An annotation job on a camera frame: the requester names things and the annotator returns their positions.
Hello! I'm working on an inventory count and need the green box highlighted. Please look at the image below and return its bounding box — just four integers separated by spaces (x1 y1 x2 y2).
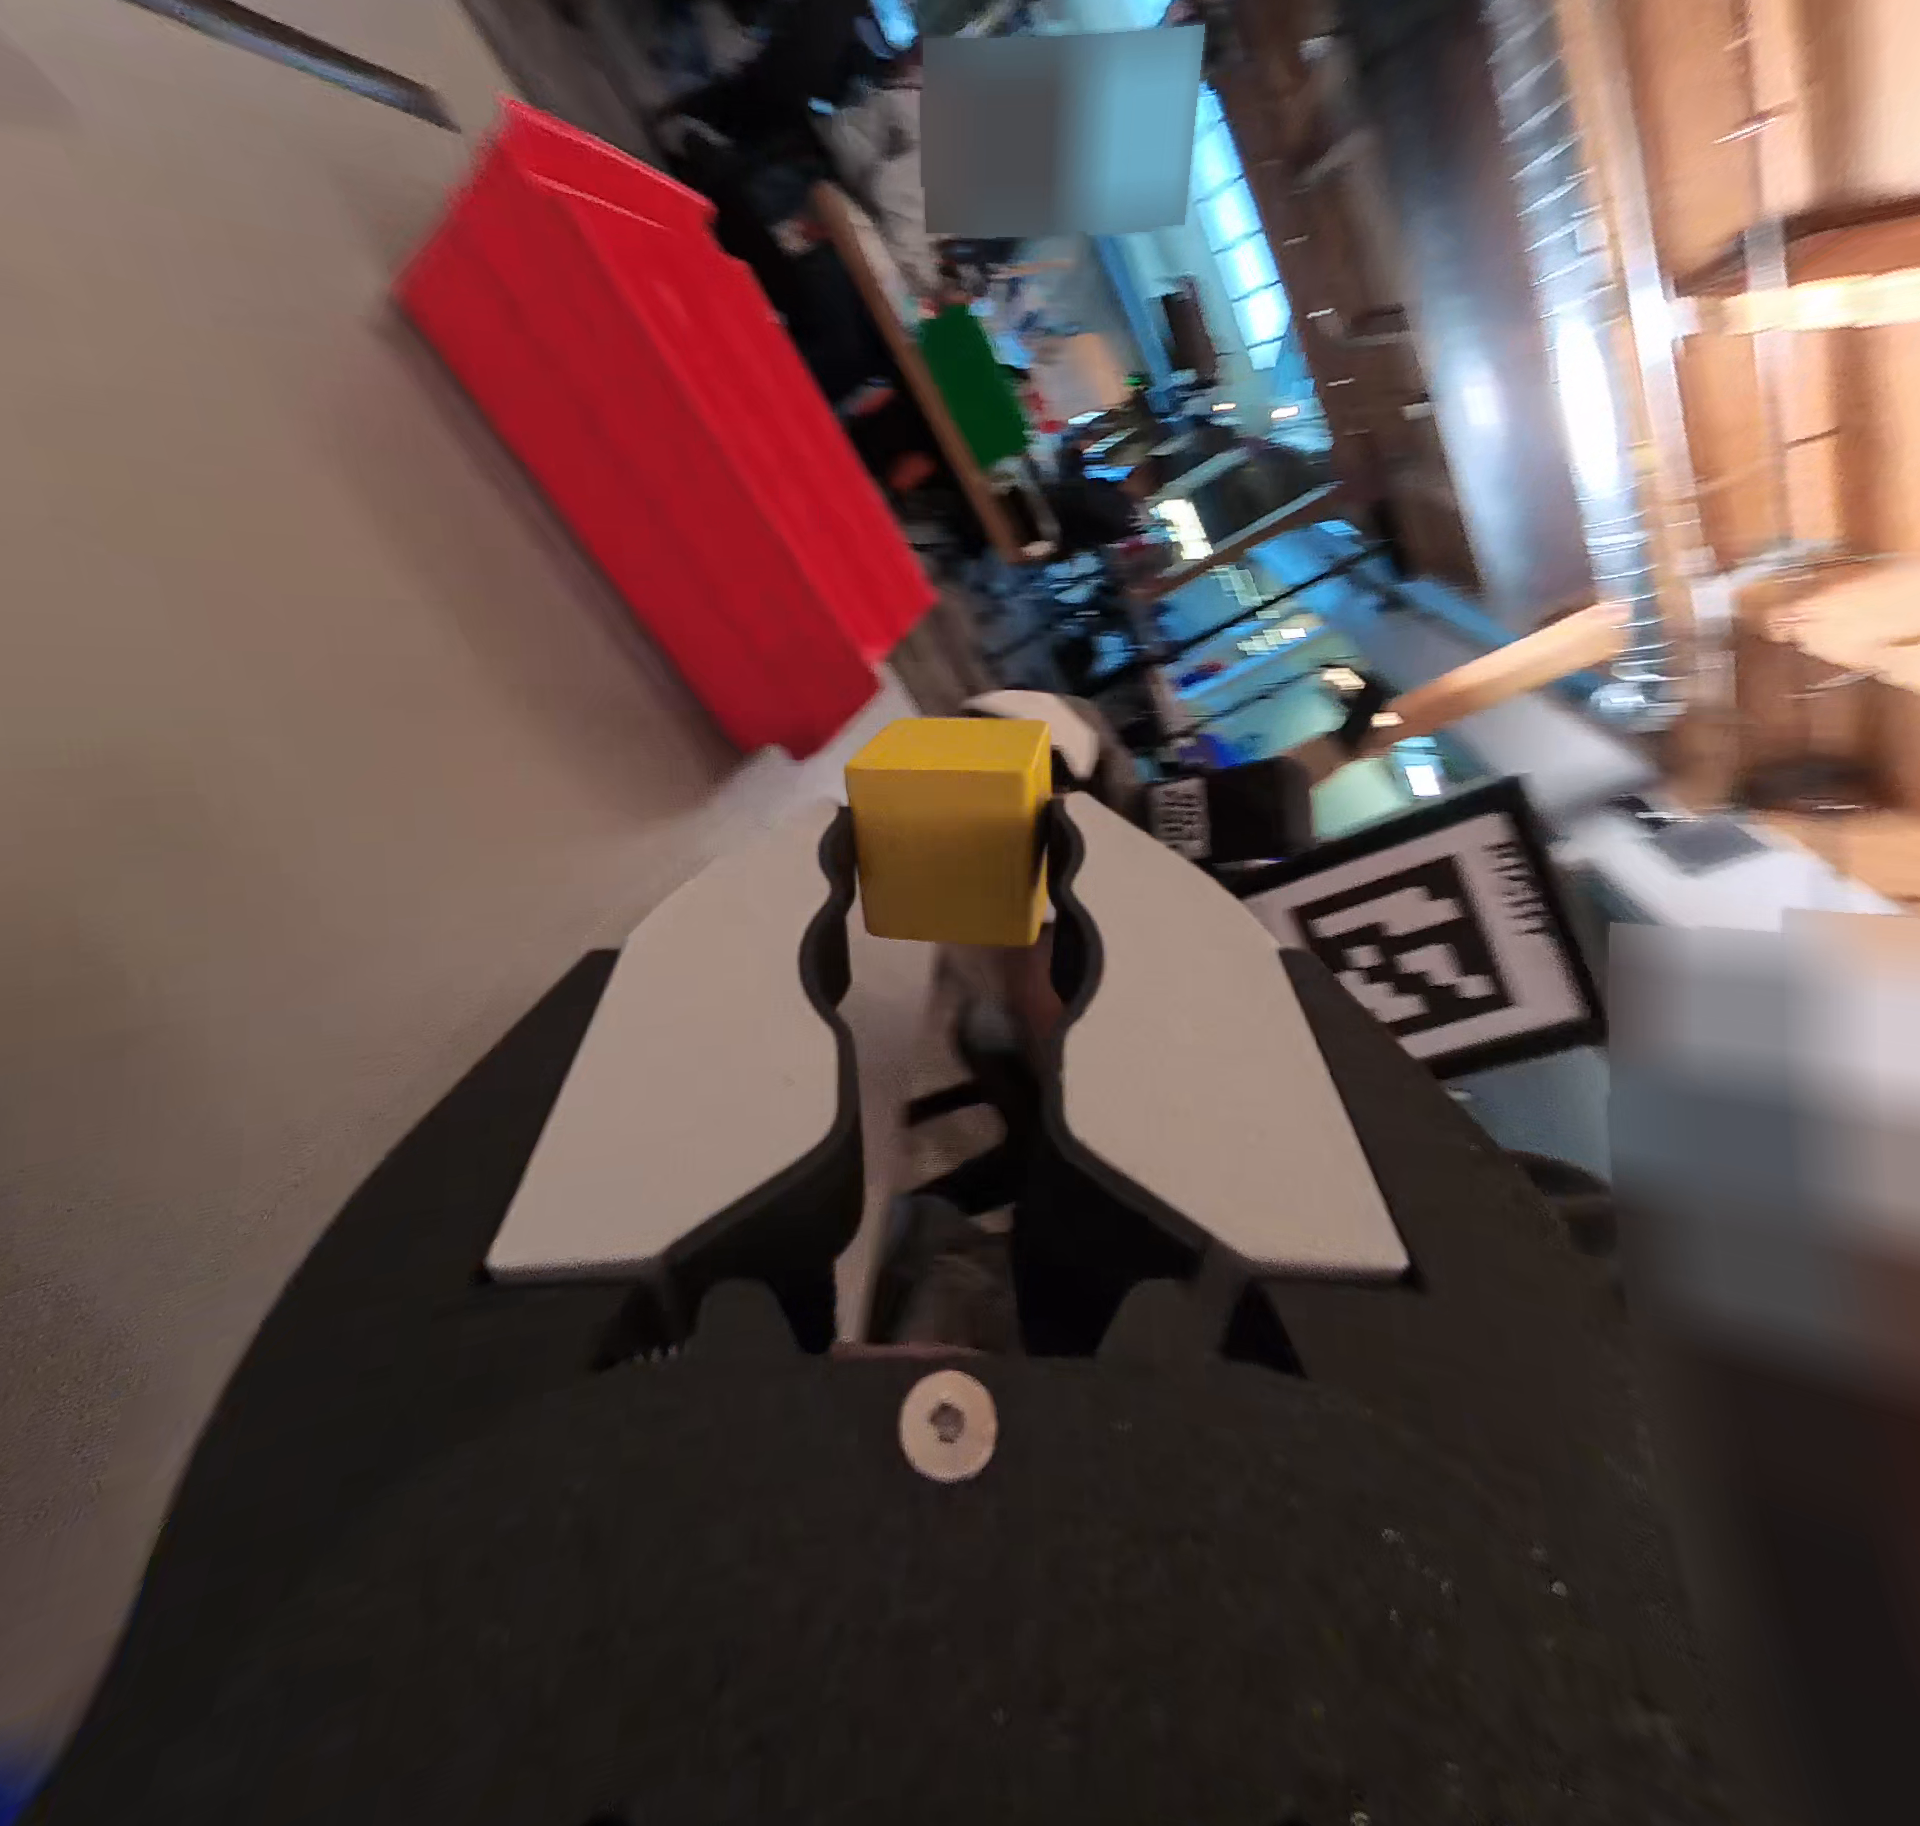
917 306 1037 478

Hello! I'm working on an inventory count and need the red plastic bin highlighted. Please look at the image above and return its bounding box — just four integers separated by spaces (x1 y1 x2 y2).
393 99 941 760

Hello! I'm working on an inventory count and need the printed marker board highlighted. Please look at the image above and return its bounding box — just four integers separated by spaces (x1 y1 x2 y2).
1225 777 1613 1084

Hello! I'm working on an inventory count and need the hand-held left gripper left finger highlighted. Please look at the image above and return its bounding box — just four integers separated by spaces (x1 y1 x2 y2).
488 801 872 1287

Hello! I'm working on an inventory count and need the wooden table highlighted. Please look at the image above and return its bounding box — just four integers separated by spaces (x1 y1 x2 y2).
806 182 1058 568

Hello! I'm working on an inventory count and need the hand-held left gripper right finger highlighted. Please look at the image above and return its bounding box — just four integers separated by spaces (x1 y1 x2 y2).
1030 794 1412 1287

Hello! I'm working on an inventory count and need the yellow wooden cube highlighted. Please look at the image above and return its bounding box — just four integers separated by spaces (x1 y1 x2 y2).
843 717 1058 948

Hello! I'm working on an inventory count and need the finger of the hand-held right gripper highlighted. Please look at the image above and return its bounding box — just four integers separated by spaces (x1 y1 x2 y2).
962 690 1118 801

